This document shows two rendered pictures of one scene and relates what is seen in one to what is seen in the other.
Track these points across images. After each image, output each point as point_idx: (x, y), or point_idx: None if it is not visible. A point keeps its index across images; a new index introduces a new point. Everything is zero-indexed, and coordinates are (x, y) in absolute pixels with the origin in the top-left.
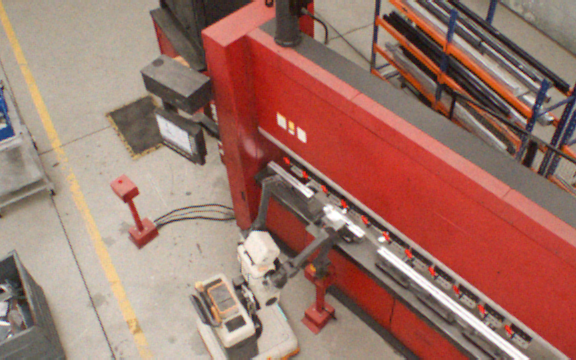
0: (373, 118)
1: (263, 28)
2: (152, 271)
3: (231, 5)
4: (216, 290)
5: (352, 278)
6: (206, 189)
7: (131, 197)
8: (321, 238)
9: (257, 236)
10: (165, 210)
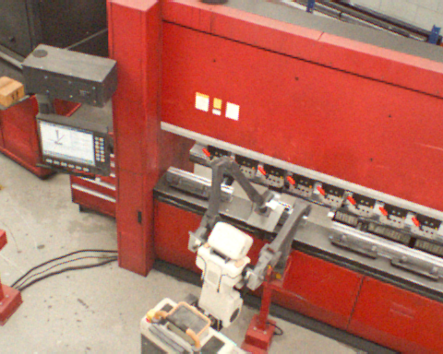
0: (350, 53)
1: None
2: (32, 347)
3: (66, 5)
4: (176, 313)
5: (299, 273)
6: (62, 237)
7: None
8: (298, 210)
9: (225, 226)
10: (18, 272)
